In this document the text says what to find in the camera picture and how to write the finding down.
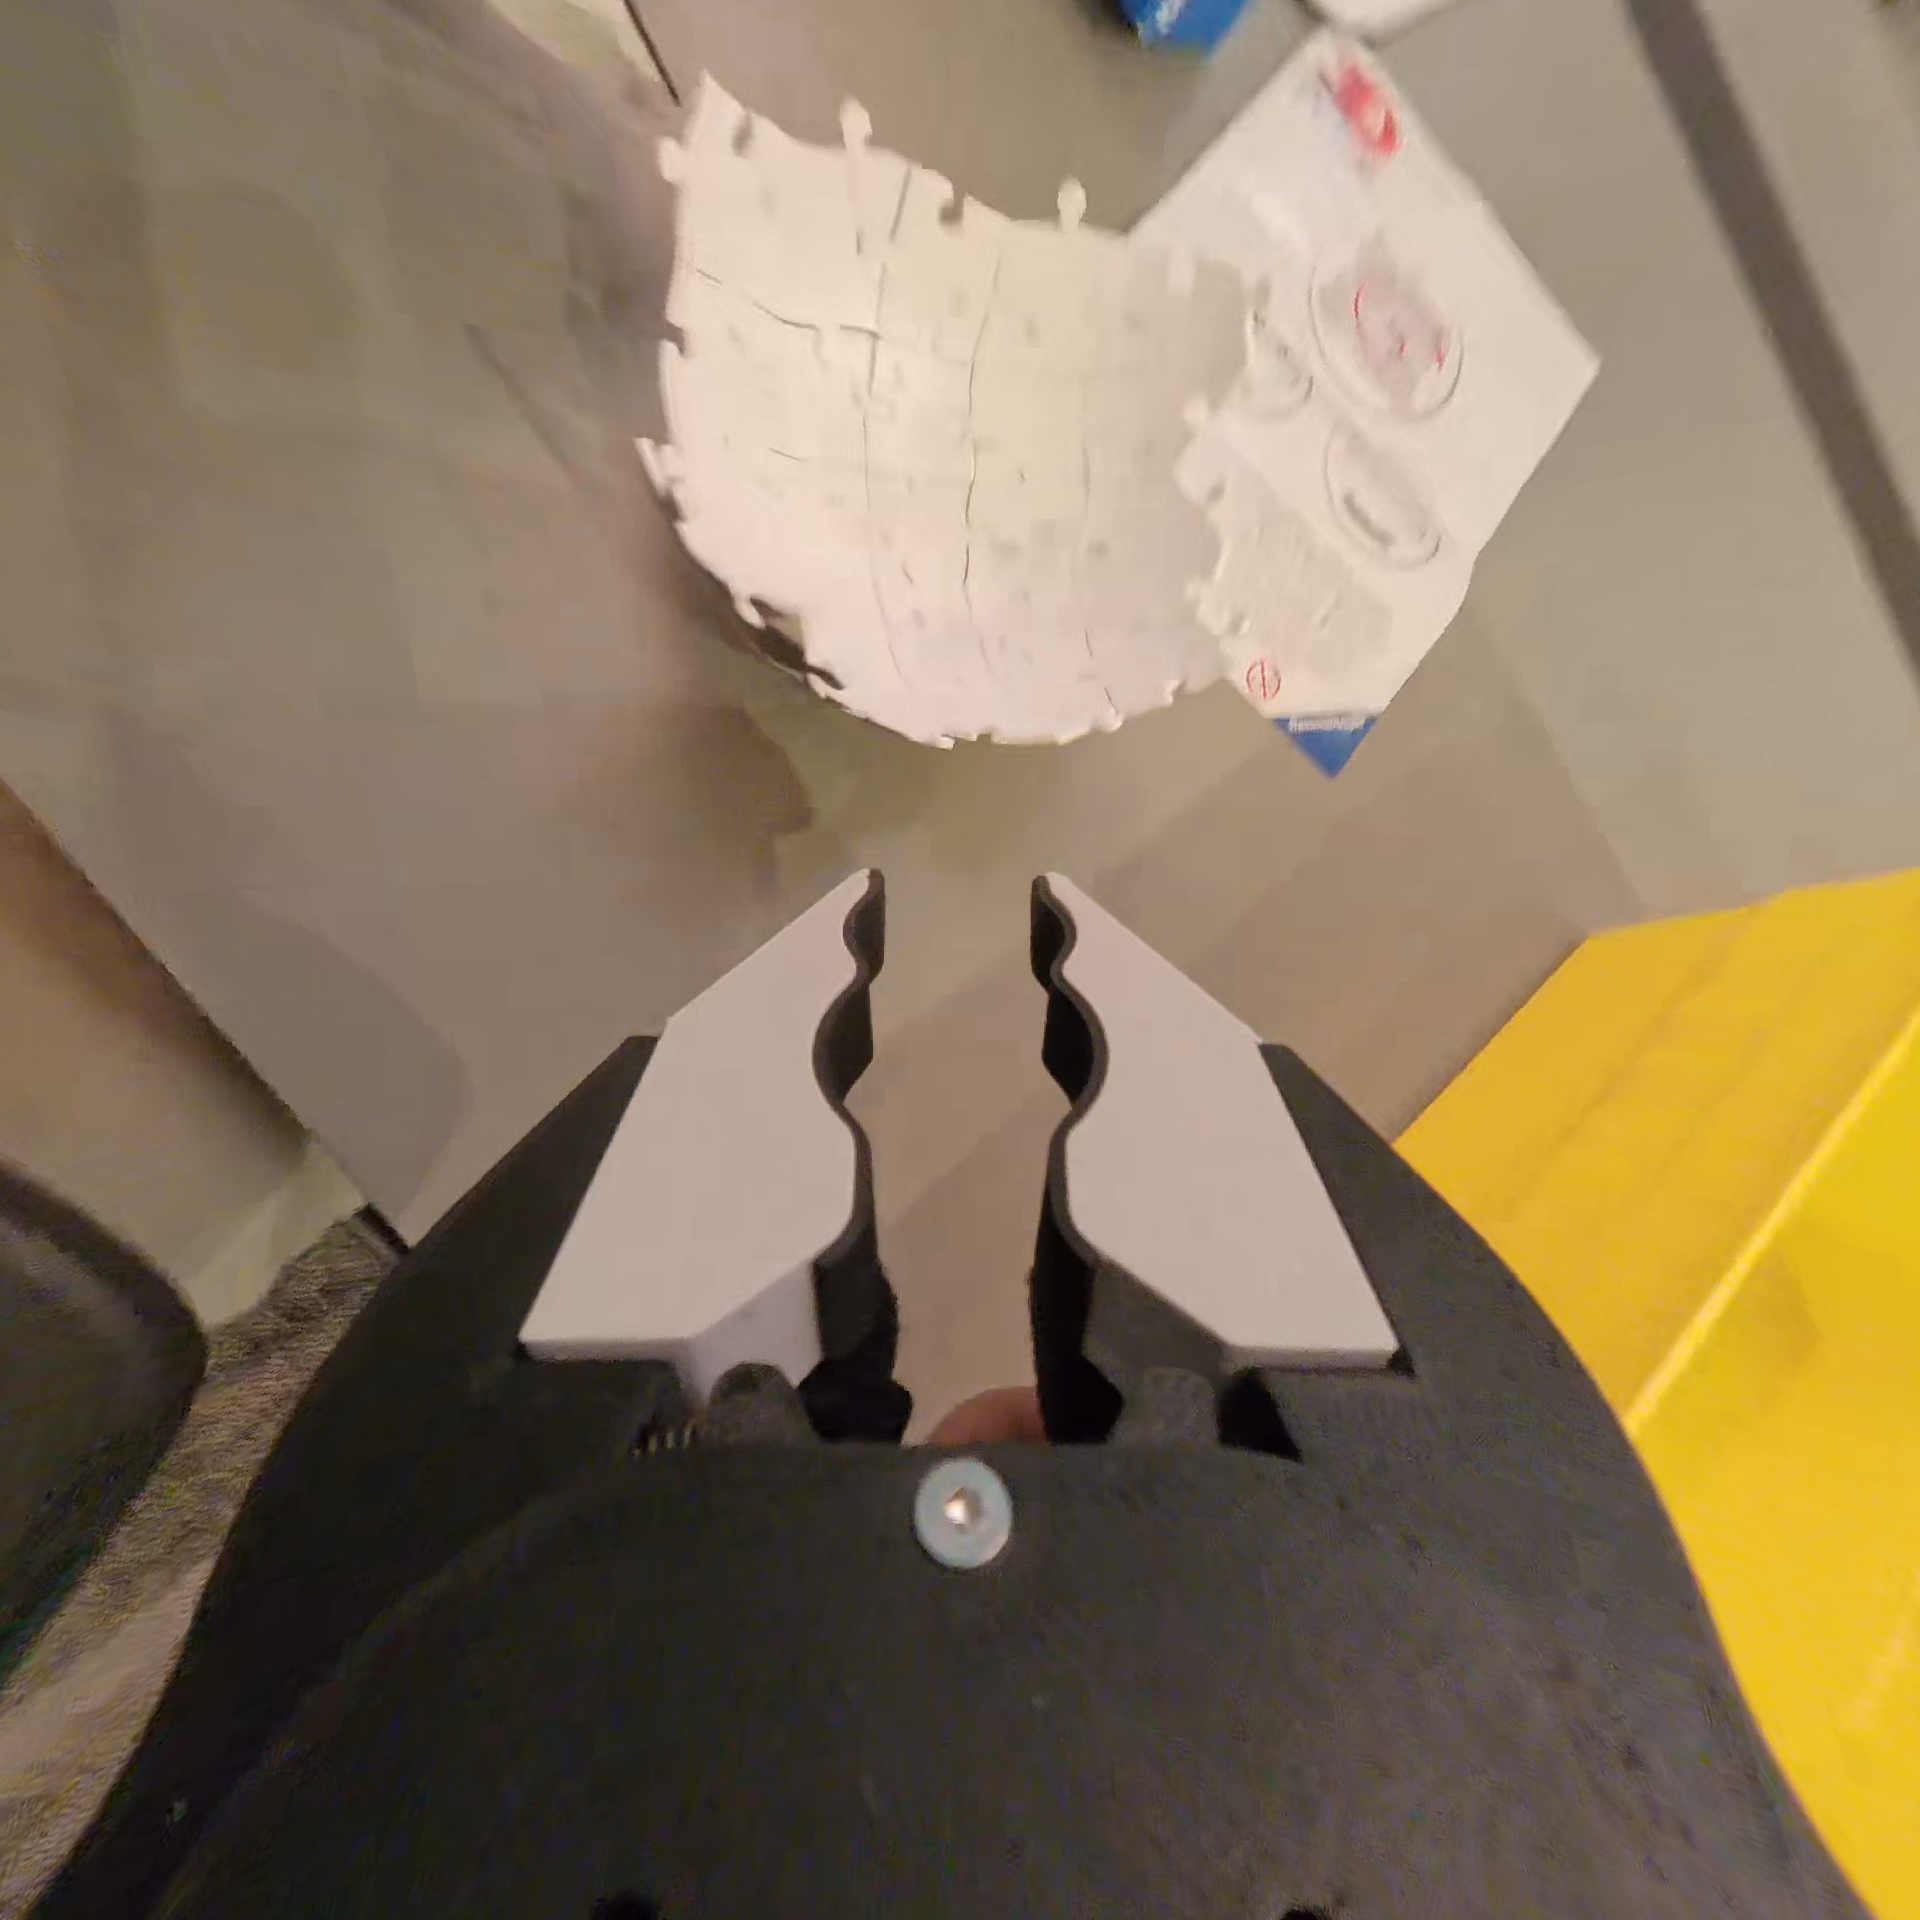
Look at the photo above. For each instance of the yellow plastic bin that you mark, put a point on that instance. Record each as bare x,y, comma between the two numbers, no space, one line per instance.
1726,1200

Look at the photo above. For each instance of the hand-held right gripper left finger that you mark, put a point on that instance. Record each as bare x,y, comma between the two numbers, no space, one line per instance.
697,1216

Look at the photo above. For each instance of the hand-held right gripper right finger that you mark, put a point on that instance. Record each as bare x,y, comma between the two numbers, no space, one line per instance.
1223,1216

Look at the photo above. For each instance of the partly built puzzle ball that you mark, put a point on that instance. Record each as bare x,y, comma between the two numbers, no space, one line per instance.
933,482

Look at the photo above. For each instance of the dark grey chair seat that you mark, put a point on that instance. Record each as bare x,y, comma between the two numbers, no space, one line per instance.
77,1378

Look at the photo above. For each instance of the person's beige trouser leg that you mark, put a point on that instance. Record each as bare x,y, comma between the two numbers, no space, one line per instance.
119,1019

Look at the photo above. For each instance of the white instruction leaflet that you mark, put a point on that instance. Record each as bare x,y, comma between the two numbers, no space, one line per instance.
1413,375

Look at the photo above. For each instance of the blue puzzle box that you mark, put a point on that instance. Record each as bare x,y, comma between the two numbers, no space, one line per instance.
1176,15

